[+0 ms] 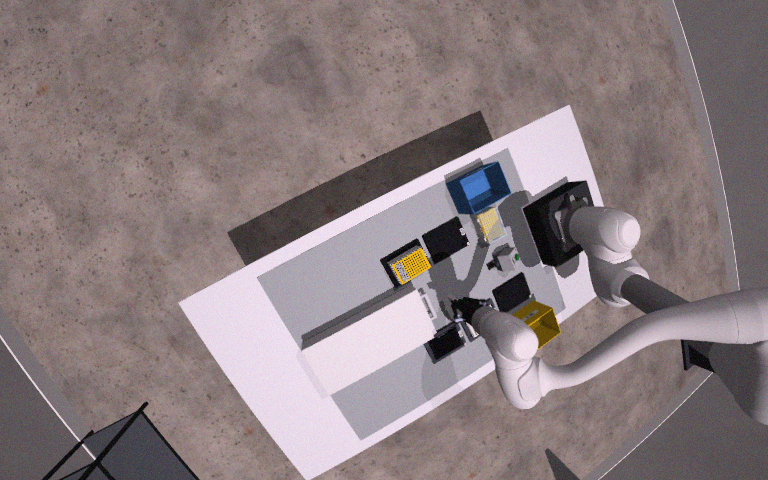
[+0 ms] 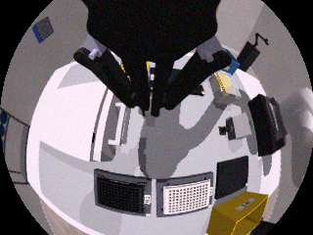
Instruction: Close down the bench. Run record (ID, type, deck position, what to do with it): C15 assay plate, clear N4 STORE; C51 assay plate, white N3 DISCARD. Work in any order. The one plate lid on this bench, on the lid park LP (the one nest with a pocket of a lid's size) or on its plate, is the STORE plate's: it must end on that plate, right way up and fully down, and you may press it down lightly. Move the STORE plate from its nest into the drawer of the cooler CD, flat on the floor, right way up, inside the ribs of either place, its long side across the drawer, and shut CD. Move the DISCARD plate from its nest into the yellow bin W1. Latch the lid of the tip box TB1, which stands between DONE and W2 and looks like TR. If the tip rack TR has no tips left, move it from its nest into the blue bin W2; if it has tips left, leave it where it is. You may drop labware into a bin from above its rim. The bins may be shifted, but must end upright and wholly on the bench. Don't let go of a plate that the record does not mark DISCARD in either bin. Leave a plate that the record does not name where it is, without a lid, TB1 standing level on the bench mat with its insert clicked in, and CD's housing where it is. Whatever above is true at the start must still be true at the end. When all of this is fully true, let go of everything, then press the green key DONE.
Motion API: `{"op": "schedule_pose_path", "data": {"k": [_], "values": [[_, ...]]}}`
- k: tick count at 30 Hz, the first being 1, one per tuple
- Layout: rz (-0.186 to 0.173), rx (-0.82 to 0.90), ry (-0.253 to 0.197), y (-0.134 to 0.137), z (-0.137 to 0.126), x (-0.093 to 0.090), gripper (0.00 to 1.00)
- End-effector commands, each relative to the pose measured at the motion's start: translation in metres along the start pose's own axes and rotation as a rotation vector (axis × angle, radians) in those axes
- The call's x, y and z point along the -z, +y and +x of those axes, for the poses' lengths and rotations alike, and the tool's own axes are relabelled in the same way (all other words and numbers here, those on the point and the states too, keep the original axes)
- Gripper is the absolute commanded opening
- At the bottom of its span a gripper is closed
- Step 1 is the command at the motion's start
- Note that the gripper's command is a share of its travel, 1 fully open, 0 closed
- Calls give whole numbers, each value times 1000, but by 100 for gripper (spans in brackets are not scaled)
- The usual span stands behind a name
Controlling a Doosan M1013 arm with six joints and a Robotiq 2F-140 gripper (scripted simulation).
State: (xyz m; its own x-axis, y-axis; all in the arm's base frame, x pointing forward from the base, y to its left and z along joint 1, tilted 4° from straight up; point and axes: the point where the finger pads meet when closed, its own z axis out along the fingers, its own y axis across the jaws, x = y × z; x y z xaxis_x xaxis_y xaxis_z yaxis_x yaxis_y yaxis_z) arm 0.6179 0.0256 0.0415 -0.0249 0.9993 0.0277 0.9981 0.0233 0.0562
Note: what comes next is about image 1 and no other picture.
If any blue bin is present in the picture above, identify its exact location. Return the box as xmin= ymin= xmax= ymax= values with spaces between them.
xmin=446 ymin=161 xmax=512 ymax=214

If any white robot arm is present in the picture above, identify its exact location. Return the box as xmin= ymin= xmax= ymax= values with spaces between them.
xmin=471 ymin=195 xmax=768 ymax=425

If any grey bench mat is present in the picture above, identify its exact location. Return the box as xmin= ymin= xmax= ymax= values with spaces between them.
xmin=257 ymin=148 xmax=566 ymax=440

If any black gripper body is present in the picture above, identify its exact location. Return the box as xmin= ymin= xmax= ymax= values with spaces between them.
xmin=462 ymin=304 xmax=484 ymax=326

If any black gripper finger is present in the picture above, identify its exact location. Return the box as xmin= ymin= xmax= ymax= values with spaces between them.
xmin=449 ymin=294 xmax=488 ymax=308
xmin=447 ymin=295 xmax=469 ymax=324

